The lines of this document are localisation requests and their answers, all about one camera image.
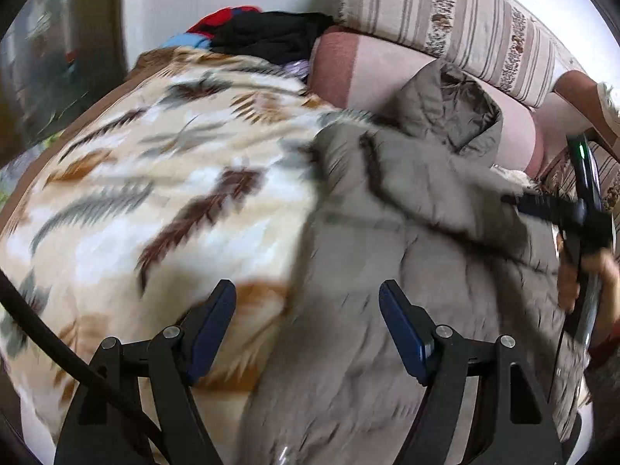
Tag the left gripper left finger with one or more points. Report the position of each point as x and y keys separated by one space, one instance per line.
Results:
x=139 y=403

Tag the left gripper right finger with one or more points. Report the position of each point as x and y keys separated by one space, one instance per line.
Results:
x=512 y=422

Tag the olive quilted hooded jacket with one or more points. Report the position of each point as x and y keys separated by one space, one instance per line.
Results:
x=418 y=203

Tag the dark clothes pile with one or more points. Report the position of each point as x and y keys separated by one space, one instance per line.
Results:
x=278 y=37

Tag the person's right hand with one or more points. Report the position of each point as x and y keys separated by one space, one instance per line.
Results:
x=604 y=265

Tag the striped floral side cushion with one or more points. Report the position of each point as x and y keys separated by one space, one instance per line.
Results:
x=584 y=170

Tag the pink corner pillow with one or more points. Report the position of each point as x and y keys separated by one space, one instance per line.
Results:
x=574 y=107

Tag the cream fringed cloth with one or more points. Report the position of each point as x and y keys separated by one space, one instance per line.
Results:
x=610 y=106

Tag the striped floral back cushion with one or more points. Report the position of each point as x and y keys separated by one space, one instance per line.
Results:
x=497 y=41

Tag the pink bolster pillow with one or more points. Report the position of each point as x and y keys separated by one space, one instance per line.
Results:
x=355 y=71

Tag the leaf-patterned cream blanket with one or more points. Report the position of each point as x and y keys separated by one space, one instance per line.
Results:
x=197 y=169

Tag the light blue cloth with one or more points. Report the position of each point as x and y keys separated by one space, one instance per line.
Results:
x=188 y=40

